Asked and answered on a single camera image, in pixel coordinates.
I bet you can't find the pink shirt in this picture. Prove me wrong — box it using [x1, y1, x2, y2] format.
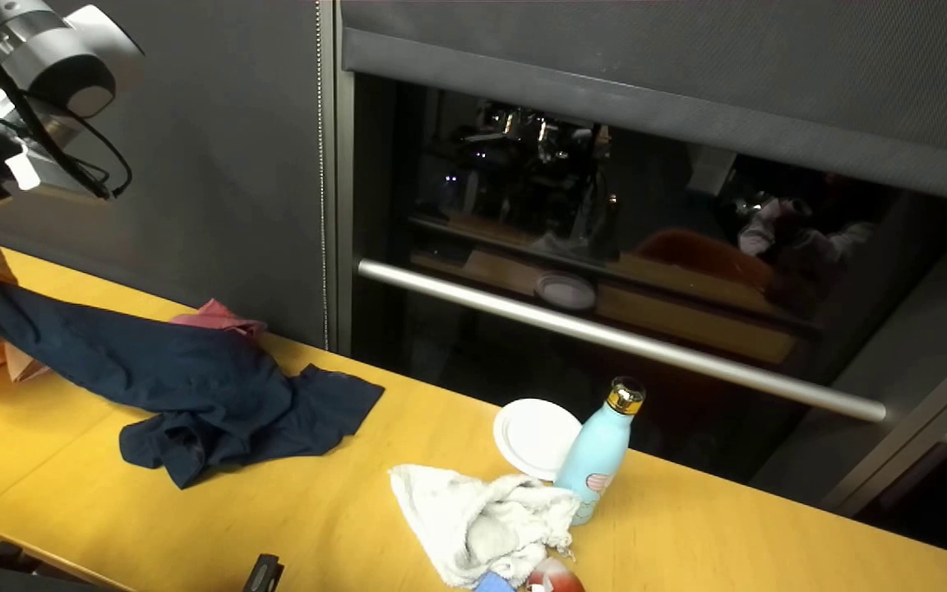
[172, 297, 271, 338]

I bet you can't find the navy blue shirt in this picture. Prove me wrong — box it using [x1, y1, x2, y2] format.
[0, 275, 387, 493]

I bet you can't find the white round plate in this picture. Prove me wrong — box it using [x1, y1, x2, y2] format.
[490, 393, 587, 482]

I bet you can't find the light blue water bottle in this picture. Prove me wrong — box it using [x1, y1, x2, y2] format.
[552, 375, 651, 527]

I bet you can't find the white crumpled towel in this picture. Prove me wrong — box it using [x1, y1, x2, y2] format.
[387, 460, 586, 592]

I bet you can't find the small red object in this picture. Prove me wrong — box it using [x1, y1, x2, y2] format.
[515, 552, 587, 592]

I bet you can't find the silver window rail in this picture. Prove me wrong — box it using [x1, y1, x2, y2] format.
[354, 256, 894, 427]

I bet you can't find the grey window frame post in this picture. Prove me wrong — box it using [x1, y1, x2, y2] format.
[313, 0, 357, 354]

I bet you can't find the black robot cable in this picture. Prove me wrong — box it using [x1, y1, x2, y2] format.
[0, 19, 137, 202]

